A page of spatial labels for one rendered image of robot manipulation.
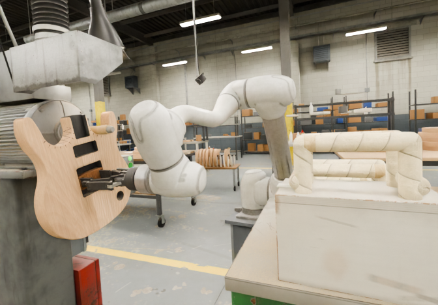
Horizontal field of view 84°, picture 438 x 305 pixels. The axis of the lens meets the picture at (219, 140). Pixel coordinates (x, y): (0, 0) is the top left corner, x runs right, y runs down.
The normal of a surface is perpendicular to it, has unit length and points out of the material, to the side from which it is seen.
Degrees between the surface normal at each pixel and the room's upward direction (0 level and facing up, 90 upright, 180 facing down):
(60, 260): 90
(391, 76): 90
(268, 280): 0
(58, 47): 90
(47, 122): 86
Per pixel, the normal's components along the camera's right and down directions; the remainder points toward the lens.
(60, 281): 0.93, -0.03
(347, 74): -0.36, 0.07
